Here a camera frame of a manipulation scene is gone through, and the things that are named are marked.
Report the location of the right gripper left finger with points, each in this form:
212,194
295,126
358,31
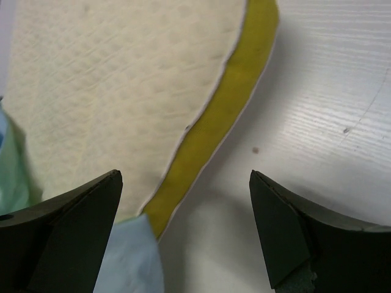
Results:
58,245

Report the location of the cream yellow foam pillow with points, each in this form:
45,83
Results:
149,88

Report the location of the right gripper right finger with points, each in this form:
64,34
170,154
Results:
310,248

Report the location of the light blue pillowcase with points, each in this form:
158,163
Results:
131,262

